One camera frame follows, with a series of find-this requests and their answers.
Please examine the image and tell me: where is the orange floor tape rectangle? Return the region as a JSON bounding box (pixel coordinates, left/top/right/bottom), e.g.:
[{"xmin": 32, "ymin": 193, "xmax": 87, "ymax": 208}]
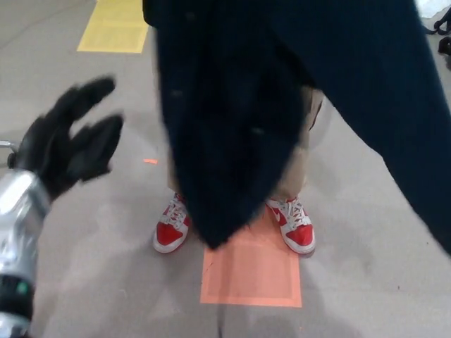
[{"xmin": 199, "ymin": 214, "xmax": 303, "ymax": 308}]

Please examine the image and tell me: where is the black cable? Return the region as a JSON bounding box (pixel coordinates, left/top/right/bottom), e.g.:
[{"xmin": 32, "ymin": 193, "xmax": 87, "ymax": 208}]
[{"xmin": 425, "ymin": 15, "xmax": 451, "ymax": 36}]

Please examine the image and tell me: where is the person's left red white sneaker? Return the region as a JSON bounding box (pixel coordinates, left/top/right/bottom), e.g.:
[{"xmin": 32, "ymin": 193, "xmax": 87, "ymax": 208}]
[{"xmin": 264, "ymin": 196, "xmax": 316, "ymax": 255}]

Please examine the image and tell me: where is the dark teal coat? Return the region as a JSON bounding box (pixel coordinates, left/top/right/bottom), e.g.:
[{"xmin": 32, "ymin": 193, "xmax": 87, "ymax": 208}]
[{"xmin": 142, "ymin": 0, "xmax": 451, "ymax": 255}]

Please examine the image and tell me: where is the white sheet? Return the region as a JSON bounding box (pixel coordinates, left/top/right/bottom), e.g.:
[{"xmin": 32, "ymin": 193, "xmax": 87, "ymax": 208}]
[{"xmin": 417, "ymin": 0, "xmax": 440, "ymax": 19}]

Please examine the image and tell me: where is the yellow floor tape rectangle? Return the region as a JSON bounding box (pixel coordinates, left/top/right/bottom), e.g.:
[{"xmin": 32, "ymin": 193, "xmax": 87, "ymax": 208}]
[{"xmin": 76, "ymin": 0, "xmax": 151, "ymax": 54}]

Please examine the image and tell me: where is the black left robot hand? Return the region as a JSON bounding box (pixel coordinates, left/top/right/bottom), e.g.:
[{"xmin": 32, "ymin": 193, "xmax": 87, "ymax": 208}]
[{"xmin": 8, "ymin": 77, "xmax": 126, "ymax": 205}]

